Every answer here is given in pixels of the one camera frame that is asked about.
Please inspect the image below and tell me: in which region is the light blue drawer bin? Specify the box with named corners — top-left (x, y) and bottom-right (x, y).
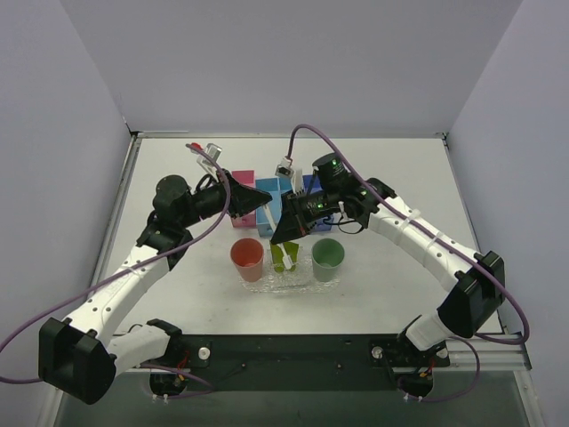
top-left (311, 215), bottom-right (334, 232)

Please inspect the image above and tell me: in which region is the clear textured tray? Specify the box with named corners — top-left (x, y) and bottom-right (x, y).
top-left (238, 252), bottom-right (341, 294)

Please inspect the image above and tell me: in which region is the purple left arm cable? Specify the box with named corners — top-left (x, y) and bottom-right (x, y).
top-left (0, 144), bottom-right (232, 399)

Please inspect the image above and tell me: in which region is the teal drawer bin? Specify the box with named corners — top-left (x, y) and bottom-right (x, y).
top-left (255, 177), bottom-right (282, 238)

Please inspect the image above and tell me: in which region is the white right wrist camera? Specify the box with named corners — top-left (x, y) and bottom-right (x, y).
top-left (275, 157), bottom-right (304, 194)

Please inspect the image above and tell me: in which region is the orange plastic cup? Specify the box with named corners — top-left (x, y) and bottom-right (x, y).
top-left (229, 238), bottom-right (264, 283)

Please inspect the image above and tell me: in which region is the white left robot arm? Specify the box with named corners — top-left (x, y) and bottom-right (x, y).
top-left (38, 171), bottom-right (272, 405)

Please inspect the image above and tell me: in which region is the green plastic cup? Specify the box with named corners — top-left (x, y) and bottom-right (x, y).
top-left (311, 238), bottom-right (345, 282)

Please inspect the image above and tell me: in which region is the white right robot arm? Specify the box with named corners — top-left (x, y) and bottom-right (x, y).
top-left (271, 153), bottom-right (505, 351)

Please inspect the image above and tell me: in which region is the aluminium table frame rail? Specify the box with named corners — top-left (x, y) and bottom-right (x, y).
top-left (61, 130), bottom-right (533, 373)

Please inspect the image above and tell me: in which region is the small green toothpaste tube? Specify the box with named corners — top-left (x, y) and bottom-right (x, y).
top-left (284, 242), bottom-right (300, 270)

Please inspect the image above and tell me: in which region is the dark blue drawer bin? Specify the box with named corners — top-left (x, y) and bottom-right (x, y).
top-left (302, 174), bottom-right (320, 193)

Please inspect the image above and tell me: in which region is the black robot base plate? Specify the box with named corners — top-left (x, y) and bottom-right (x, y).
top-left (149, 334), bottom-right (450, 397)

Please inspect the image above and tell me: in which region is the pink drawer bin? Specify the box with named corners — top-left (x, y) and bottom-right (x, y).
top-left (231, 170), bottom-right (256, 229)

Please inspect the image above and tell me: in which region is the large green toothpaste tube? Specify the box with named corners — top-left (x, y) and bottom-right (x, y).
top-left (270, 244), bottom-right (285, 273)

